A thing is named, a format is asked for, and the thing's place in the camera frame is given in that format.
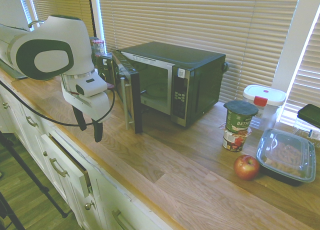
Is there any black coffee maker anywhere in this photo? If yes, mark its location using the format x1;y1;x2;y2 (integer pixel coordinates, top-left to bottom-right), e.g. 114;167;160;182
94;53;119;89

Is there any narrow beige window blind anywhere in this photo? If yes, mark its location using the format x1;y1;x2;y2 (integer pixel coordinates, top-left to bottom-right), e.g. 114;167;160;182
279;13;320;126
28;0;95;37

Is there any steel drawer bar handle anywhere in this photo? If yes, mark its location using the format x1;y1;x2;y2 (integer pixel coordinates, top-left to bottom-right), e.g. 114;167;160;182
25;115;39;128
49;157;69;178
111;209;132;230

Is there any black steel microwave body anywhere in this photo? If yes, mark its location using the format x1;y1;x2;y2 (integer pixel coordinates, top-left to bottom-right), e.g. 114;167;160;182
117;41;227;129

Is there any glass jar with red lid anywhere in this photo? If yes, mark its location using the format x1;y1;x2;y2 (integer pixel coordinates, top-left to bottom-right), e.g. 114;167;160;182
90;38;106;55

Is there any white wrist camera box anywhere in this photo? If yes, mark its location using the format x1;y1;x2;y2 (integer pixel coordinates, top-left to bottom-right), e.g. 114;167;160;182
74;76;109;98

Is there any red white oatmeal cup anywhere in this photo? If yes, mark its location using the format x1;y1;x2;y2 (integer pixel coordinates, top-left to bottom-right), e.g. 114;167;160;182
221;128;252;154

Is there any red apple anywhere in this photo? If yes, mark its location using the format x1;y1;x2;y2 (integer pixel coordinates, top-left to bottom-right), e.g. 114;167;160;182
233;154;261;182

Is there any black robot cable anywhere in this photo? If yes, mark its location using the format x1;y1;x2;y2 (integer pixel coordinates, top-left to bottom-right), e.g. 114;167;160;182
0;79;117;127

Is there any clear plastic bag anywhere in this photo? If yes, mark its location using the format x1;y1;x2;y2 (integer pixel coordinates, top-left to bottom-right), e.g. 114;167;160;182
291;116;320;149

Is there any green oatmeal cup black lid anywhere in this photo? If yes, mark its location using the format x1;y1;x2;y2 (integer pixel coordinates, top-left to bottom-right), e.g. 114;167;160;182
222;100;260;134

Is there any black camera tripod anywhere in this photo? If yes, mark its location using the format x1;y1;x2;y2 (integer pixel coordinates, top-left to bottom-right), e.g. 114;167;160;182
0;129;69;230

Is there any wide beige window blind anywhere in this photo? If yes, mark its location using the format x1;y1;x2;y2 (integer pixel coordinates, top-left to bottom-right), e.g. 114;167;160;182
98;0;303;104

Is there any microwave door with bar handle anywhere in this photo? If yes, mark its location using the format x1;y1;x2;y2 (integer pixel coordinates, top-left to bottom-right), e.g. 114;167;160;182
111;50;141;135

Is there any open white drawer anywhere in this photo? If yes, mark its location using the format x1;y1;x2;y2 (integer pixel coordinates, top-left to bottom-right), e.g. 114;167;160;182
40;133;93;199

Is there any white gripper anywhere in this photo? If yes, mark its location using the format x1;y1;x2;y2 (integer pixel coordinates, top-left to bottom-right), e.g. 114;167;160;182
61;88;112;143

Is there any white kitchen cabinet unit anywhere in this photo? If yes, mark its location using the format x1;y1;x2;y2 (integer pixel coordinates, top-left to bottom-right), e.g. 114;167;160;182
0;81;181;230

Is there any chrome kitchen faucet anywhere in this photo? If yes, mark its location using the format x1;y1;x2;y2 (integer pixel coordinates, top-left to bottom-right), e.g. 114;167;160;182
27;20;46;29

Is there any flat black container lid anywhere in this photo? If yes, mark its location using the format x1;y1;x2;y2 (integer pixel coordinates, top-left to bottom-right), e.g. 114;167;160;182
297;103;320;129

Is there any black food tray clear lid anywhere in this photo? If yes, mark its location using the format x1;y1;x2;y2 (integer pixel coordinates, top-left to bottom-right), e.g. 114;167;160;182
255;128;317;187

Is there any clear container white red lid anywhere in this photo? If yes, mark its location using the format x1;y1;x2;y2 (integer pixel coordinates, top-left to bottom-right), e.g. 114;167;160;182
242;84;287;131

